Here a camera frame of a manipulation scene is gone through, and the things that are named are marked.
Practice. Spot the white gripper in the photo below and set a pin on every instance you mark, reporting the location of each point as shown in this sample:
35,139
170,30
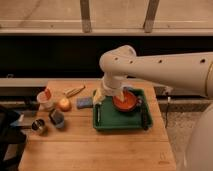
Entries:
111,86

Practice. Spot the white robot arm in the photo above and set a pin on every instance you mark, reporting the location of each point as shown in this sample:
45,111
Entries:
189,71

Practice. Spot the white paper cup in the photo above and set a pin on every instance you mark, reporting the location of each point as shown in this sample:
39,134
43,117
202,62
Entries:
44,103

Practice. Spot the small metal cup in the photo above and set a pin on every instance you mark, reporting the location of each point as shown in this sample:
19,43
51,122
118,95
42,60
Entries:
38,126

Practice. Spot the red bowl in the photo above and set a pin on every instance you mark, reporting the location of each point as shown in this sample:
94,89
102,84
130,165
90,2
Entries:
128,105

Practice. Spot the green plastic tray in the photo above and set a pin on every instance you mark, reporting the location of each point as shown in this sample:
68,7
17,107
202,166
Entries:
113,119

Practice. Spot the blue sponge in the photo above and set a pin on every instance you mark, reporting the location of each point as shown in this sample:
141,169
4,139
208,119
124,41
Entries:
85,102

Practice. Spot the wooden utensil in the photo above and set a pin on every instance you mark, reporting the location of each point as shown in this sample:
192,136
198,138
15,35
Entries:
71,92

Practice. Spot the yellow apple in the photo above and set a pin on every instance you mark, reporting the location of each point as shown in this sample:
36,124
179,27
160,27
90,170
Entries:
64,104

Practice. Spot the black bag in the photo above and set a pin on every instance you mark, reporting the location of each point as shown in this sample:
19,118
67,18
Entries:
12,140

